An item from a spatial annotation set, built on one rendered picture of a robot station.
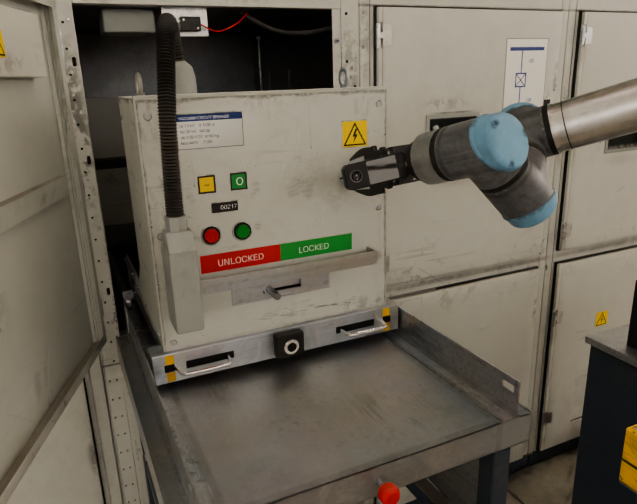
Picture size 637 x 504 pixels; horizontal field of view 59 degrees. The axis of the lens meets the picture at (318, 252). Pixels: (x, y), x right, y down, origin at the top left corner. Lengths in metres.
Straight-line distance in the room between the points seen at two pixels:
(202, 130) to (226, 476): 0.57
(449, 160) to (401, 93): 0.64
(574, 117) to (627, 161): 1.14
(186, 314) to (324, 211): 0.35
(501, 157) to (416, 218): 0.76
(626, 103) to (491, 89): 0.72
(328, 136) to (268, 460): 0.60
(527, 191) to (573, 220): 1.09
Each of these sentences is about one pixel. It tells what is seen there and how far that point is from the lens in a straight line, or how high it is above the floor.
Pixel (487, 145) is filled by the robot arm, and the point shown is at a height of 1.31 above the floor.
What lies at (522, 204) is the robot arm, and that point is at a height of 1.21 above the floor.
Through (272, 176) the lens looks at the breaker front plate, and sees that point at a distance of 1.09.
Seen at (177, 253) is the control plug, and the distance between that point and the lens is 0.95.
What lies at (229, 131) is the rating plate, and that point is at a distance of 1.05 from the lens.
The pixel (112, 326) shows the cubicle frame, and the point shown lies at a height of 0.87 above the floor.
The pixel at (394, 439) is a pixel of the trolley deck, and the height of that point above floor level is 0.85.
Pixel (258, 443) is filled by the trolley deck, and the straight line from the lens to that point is 0.98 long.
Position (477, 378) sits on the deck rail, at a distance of 1.12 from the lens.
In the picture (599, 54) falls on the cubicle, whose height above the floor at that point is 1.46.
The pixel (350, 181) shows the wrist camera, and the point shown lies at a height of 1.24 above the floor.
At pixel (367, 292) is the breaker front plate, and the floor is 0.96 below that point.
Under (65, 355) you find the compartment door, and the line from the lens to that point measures 1.27.
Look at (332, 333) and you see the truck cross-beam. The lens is 1.22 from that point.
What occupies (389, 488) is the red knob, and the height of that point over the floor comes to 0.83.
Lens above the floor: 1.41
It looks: 17 degrees down
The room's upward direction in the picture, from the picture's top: 2 degrees counter-clockwise
